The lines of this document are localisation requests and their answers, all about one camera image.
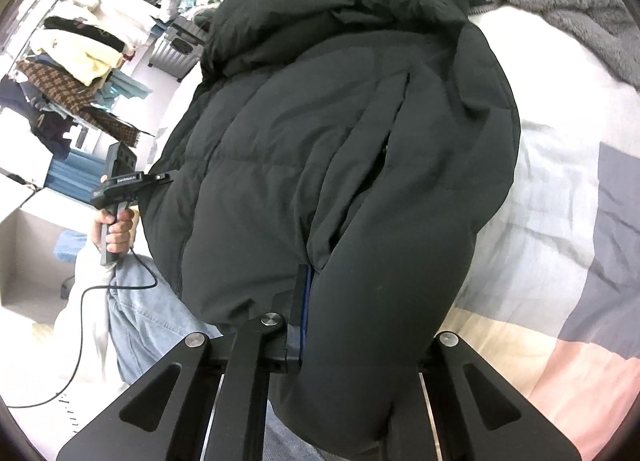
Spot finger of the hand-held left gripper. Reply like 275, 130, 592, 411
143, 170, 175, 190

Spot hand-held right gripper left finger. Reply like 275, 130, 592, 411
56, 265, 314, 461

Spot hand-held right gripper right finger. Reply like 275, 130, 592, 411
392, 331, 585, 461

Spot black puffer jacket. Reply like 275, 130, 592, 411
135, 0, 523, 461

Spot person's left forearm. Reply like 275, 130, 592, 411
65, 236, 118, 342

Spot person's left hand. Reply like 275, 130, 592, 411
92, 208, 139, 263

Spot blue storage drawers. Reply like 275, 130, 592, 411
46, 150, 109, 188

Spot teal hanging garment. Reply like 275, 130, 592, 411
92, 72, 153, 109

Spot brown houndstooth coat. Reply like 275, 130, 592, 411
14, 58, 142, 148

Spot white open box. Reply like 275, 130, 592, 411
0, 172, 97, 328

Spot person's legs in jeans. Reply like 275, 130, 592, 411
106, 255, 323, 461

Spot grey suitcase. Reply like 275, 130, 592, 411
147, 18, 212, 83

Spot yellow fleece sweater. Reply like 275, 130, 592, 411
31, 34, 122, 88

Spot black striped garment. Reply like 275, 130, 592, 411
44, 16, 127, 53

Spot patchwork bed cover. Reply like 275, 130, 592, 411
430, 0, 640, 447

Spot white hoodie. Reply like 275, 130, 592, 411
65, 0, 157, 58

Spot black cable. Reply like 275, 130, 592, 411
7, 247, 160, 409

